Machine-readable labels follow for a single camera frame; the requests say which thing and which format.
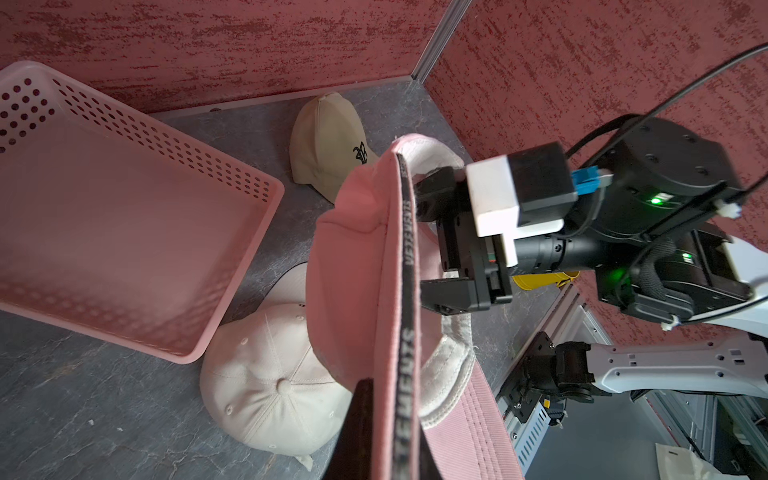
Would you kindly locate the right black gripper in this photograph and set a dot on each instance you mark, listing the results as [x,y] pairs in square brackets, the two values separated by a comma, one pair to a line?
[652,248]

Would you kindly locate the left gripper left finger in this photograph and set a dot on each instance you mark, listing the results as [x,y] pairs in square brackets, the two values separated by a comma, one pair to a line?
[352,455]

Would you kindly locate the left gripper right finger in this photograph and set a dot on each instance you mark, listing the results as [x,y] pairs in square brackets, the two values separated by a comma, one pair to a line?
[428,469]

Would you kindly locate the white pink baseball cap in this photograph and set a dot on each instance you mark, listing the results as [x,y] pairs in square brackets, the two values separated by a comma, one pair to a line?
[262,383]

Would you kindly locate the beige baseball cap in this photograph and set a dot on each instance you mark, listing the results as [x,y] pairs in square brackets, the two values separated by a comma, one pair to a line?
[327,143]

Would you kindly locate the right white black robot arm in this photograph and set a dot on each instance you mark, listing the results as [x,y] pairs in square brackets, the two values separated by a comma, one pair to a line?
[722,352]

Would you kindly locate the yellow pencil cup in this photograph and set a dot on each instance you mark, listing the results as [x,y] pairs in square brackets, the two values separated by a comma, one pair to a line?
[535,281]

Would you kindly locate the pink plastic basket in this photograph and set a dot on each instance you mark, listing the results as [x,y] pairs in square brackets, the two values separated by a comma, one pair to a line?
[117,226]

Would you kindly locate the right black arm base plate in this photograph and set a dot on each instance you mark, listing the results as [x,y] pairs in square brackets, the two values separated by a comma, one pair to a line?
[547,370]

